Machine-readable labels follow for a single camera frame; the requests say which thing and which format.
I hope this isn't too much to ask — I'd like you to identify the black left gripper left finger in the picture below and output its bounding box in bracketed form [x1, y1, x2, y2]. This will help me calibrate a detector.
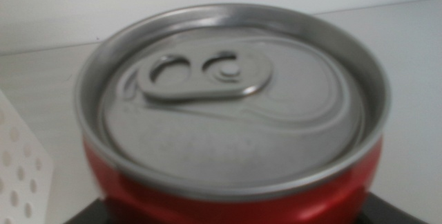
[65, 198, 120, 224]

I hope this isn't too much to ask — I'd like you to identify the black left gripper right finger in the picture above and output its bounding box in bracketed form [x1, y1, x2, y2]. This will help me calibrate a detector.
[358, 192, 429, 224]

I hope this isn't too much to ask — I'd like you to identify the white perforated plastic basket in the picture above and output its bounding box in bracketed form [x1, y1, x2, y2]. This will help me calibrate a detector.
[0, 91, 55, 224]

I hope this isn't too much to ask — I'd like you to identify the red soda can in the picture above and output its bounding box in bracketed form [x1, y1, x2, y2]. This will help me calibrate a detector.
[73, 2, 392, 224]

